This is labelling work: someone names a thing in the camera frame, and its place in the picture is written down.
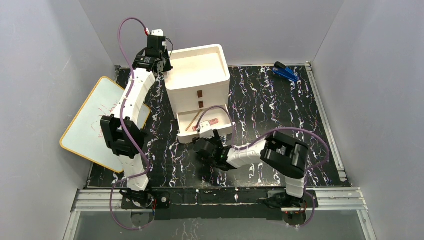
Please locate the white drawer organizer box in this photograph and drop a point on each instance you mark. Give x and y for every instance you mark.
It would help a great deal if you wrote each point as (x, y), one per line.
(199, 80)

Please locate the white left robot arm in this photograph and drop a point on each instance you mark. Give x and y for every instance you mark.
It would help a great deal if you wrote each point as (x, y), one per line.
(122, 131)

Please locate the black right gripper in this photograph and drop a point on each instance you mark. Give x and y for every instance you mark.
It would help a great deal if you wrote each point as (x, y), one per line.
(214, 137)

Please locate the thin gold stick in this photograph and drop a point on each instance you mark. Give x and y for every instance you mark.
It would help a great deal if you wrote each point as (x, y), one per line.
(193, 120)

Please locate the white board yellow frame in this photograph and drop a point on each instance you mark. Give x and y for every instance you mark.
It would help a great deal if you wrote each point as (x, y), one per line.
(84, 136)

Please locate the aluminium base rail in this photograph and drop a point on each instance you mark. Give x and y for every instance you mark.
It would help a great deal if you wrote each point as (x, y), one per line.
(220, 213)

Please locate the blue stapler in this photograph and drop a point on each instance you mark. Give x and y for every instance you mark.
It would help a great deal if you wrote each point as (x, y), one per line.
(283, 71)

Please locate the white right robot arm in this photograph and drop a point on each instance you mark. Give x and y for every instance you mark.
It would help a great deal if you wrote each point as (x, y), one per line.
(283, 153)

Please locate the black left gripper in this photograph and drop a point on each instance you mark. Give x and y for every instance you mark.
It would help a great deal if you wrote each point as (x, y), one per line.
(156, 42)

